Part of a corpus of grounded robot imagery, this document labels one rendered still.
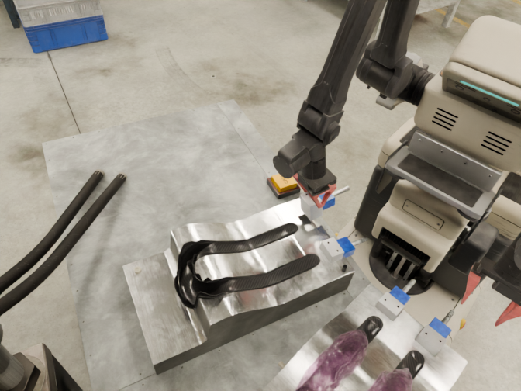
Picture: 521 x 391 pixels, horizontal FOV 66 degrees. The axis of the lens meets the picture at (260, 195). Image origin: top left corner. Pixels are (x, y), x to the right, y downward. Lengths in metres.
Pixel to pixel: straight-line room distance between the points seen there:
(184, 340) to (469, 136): 0.80
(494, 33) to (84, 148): 1.19
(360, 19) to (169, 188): 0.77
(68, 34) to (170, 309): 3.13
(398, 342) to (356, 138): 2.01
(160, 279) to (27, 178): 1.76
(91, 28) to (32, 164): 1.52
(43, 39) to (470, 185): 3.36
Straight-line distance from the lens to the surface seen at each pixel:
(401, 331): 1.01
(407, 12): 0.88
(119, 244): 1.15
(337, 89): 0.78
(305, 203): 1.00
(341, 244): 1.02
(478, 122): 1.04
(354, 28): 0.75
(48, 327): 2.03
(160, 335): 0.93
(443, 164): 1.10
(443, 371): 1.01
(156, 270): 1.01
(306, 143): 0.84
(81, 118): 3.00
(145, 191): 1.27
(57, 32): 3.81
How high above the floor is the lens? 1.71
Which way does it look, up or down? 47 degrees down
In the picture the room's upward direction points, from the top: 5 degrees clockwise
